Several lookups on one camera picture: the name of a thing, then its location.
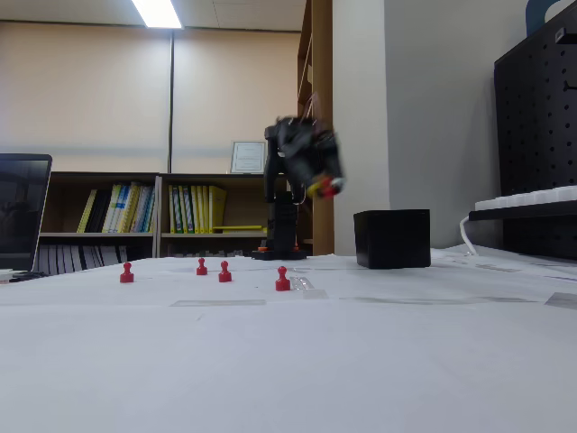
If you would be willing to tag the red ball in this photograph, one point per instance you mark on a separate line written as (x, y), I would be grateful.
(282, 282)
(201, 269)
(224, 275)
(329, 190)
(127, 276)

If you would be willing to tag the red ball bottom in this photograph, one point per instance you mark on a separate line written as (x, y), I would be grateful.
(282, 282)

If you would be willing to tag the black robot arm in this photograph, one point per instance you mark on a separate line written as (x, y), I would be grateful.
(279, 216)

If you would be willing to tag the black open box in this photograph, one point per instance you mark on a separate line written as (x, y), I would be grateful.
(392, 239)

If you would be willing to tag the framed certificate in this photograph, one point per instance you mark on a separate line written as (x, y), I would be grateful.
(248, 158)

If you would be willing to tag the tall wooden bookshelf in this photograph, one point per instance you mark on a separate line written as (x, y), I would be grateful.
(322, 67)

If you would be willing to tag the flat yellow folder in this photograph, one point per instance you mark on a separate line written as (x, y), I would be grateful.
(236, 227)

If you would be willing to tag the beige roller blind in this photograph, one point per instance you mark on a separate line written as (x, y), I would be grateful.
(234, 90)
(85, 90)

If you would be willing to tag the crumpled clear plastic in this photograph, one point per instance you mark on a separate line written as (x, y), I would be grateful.
(301, 283)

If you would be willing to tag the wide yellow binder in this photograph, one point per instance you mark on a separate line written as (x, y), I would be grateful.
(217, 207)

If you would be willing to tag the low wooden bookshelf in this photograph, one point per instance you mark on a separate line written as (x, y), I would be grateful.
(101, 234)
(203, 235)

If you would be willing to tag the green yellow binder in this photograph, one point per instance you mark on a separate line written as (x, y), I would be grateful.
(173, 209)
(183, 209)

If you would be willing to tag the long clear tape strip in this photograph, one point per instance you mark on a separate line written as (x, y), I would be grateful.
(428, 300)

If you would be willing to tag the pale striped book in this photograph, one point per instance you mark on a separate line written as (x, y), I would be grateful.
(146, 209)

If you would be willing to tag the white paper table cover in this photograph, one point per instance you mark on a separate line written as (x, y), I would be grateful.
(270, 361)

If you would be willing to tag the white power strip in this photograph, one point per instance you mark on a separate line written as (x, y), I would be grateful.
(532, 196)

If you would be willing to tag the blue white book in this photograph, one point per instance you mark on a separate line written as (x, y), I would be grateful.
(121, 207)

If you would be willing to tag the black pegboard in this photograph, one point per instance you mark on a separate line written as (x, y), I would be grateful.
(536, 135)

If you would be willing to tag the ceiling light panel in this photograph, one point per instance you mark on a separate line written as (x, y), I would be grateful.
(158, 13)

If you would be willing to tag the yellow white book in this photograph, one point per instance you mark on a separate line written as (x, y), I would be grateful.
(111, 209)

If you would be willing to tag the black books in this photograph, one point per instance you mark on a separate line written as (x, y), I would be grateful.
(100, 209)

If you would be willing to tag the slanted yellow book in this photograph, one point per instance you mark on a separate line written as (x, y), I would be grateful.
(86, 212)

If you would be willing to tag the black pegboard hook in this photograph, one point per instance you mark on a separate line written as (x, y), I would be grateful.
(570, 87)

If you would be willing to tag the grey file binders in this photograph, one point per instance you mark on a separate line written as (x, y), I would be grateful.
(76, 259)

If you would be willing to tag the blue curved object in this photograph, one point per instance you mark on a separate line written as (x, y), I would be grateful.
(536, 13)

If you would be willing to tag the dark laptop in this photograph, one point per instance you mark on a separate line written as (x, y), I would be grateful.
(20, 212)

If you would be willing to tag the small white object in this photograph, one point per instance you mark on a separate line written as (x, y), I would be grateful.
(3, 275)

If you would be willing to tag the black metal shelf rail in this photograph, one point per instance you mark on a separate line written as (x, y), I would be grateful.
(518, 213)

